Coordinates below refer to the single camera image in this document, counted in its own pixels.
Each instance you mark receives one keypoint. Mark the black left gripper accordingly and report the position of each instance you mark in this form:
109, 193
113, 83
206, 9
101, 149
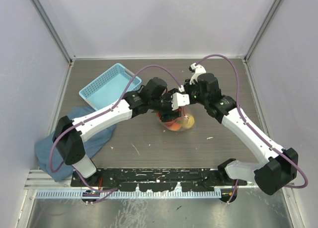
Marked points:
166, 115

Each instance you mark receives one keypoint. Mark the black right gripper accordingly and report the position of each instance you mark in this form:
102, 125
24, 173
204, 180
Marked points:
188, 87

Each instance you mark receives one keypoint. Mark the orange peach fruit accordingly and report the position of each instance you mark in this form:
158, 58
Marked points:
175, 126

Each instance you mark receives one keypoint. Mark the clear zip bag orange zipper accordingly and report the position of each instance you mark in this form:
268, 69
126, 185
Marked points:
180, 120

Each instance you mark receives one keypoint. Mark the light blue plastic basket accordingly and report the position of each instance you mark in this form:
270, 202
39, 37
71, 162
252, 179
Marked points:
106, 88

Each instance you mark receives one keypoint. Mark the red strawberries pile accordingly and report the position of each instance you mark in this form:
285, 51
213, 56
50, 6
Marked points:
171, 117

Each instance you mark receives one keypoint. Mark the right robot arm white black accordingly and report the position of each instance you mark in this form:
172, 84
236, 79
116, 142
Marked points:
275, 166

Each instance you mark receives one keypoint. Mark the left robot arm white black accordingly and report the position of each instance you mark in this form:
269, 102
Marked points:
70, 135

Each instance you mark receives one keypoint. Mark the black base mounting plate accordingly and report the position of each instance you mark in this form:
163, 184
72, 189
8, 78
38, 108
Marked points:
159, 180

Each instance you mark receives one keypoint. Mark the blue cloth towel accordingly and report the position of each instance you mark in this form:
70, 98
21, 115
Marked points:
58, 170

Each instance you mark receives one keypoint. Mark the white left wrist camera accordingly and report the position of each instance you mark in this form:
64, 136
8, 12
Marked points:
179, 98

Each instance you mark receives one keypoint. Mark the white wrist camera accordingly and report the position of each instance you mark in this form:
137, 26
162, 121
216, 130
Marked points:
179, 98
196, 70

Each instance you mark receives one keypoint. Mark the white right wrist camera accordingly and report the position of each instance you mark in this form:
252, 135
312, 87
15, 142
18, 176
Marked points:
196, 70

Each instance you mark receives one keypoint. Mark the slotted cable duct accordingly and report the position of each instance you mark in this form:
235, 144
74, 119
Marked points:
79, 193

